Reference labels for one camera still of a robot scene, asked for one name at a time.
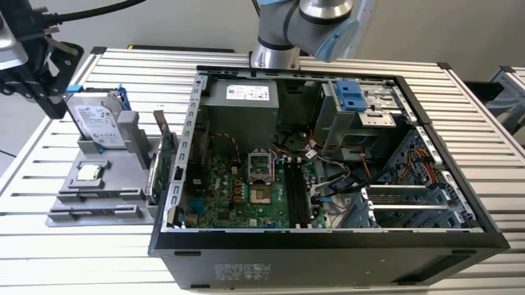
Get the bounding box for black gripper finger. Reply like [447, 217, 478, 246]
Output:
[48, 41, 84, 120]
[0, 72, 55, 120]

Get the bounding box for dark green RAM stick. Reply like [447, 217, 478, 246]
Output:
[55, 208, 136, 216]
[59, 190, 143, 199]

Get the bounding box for hard disk in blue carrier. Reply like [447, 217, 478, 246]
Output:
[60, 82, 132, 151]

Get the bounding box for silver CPU chip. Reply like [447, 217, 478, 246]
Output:
[76, 164, 101, 181]

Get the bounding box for grey plastic parts rack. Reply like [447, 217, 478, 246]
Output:
[44, 110, 181, 228]

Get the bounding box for green graphics card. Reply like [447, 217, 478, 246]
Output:
[147, 110, 179, 205]

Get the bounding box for grey power supply unit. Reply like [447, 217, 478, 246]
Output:
[199, 78, 280, 151]

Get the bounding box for green motherboard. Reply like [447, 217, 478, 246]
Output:
[181, 147, 328, 230]

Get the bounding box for blue expansion slot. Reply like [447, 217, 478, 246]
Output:
[188, 198, 205, 216]

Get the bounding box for silver CPU socket cover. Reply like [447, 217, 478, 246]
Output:
[247, 149, 275, 184]

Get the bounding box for thin metal locking lever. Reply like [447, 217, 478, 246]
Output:
[270, 152, 284, 186]

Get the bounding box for CPU socket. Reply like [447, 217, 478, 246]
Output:
[250, 183, 272, 206]

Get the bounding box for blue plastic drive latch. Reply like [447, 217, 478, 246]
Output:
[334, 79, 366, 112]

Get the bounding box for silver drive cage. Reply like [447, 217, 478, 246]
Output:
[314, 78, 407, 161]

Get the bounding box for black open PC case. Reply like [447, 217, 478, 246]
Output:
[147, 64, 510, 290]

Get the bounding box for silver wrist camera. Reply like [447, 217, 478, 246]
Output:
[0, 17, 26, 73]

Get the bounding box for thick black camera cable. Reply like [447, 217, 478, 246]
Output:
[30, 0, 139, 34]

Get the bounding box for red black twisted wire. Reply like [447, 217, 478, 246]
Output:
[209, 132, 243, 164]

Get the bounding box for thin orange wire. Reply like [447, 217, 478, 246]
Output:
[343, 144, 372, 178]

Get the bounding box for black cable bundle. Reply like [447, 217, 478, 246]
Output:
[318, 165, 397, 197]

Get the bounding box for orange yellow power wires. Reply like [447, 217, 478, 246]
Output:
[393, 147, 449, 189]

